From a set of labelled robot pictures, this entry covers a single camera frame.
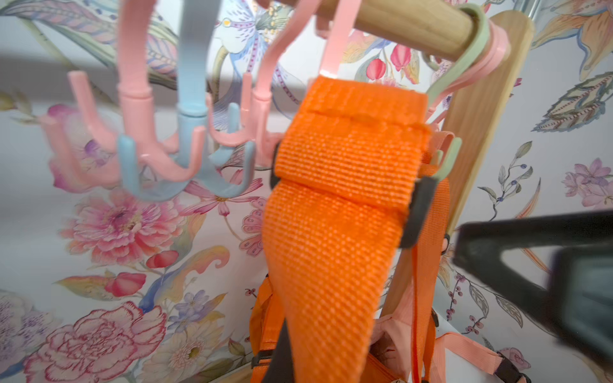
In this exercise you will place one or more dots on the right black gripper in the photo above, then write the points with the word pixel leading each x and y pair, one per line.
pixel 577 301

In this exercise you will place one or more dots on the far right pink bag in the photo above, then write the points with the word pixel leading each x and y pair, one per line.
pixel 391 351

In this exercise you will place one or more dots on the pink hook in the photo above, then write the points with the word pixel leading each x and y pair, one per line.
pixel 336 32
pixel 485 65
pixel 256 39
pixel 139 141

